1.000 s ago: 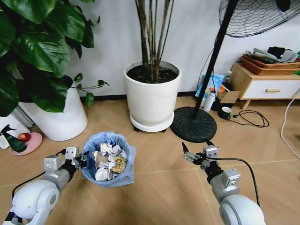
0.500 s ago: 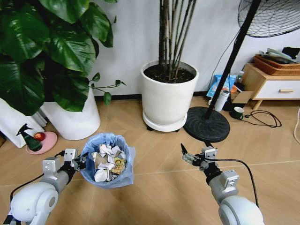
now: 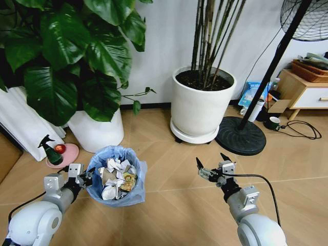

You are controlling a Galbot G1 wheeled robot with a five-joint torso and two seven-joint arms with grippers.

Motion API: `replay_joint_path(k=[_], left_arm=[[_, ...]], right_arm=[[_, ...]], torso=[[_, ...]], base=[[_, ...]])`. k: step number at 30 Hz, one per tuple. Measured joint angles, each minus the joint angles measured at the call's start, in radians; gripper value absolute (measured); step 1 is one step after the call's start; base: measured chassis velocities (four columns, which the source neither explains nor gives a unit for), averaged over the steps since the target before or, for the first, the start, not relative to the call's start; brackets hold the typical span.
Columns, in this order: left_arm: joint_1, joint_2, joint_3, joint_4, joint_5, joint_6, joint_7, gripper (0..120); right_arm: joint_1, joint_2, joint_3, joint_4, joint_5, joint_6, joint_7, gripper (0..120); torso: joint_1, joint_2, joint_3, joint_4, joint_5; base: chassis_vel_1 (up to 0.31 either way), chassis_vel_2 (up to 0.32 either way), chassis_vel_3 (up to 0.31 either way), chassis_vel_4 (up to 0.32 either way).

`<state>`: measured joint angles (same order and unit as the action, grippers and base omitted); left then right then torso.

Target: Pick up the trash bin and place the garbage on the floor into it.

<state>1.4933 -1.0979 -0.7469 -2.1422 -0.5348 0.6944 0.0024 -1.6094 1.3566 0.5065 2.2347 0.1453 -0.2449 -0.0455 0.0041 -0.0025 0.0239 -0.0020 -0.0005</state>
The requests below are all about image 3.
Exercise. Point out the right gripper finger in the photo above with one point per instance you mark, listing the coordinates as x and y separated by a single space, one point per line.
225 156
205 173

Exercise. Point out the tall thin-stemmed bamboo plant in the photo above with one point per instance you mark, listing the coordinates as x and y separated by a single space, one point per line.
207 43

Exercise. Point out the white crushed paper cup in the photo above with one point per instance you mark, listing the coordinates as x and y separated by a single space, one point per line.
109 192

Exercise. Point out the trash bin with blue bag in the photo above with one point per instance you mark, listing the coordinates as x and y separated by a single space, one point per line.
138 189

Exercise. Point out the dark green mug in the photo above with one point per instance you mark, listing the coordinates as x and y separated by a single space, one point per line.
273 123

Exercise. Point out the yellow printed snack wrapper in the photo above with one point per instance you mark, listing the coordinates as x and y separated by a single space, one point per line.
128 181

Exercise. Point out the folded grey-green cloth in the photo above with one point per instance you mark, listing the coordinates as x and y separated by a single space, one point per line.
316 59

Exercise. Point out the blue plastic package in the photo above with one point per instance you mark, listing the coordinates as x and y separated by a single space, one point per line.
249 94

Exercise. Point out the large white cylindrical pot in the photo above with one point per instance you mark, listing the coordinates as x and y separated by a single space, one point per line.
200 110

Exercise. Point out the brown woven basket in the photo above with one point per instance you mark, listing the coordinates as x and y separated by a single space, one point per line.
308 71

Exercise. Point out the white wheeled pot saucer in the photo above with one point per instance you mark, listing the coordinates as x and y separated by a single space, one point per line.
189 138

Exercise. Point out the crumpled white paper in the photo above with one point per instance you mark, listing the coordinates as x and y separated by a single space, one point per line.
118 165

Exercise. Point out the black fan pole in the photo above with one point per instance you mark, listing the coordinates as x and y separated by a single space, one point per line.
274 61

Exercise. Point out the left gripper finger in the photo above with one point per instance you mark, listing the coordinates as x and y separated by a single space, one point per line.
87 181
91 172

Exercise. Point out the pink round plate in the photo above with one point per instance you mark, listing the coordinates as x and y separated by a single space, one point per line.
70 155

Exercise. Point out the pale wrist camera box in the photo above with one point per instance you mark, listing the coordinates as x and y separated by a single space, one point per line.
228 167
76 170

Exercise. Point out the large green leafy plant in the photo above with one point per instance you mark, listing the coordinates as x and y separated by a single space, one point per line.
66 56

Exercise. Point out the clear plastic bottle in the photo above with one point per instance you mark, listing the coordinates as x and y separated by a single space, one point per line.
275 84

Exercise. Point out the red apple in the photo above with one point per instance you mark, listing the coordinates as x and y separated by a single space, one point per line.
60 148

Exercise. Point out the white thermos bottle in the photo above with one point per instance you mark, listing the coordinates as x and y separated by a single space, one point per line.
256 110

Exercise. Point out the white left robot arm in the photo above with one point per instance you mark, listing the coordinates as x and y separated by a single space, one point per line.
38 217

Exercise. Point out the small white mug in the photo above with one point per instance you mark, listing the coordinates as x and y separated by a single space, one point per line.
243 111

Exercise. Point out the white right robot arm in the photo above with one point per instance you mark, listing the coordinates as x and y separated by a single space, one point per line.
256 223

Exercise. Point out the brown cardboard scrap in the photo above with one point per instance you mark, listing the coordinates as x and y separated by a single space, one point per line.
107 175

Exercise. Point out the black round fan base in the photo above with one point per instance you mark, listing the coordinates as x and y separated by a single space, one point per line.
241 139

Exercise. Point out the wooden cabinet with white drawer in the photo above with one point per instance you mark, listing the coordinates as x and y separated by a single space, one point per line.
305 94

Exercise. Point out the white round plant pot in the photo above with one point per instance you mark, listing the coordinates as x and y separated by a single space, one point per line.
100 135

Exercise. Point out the dark green spray bottle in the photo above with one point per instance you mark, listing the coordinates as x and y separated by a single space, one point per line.
52 153

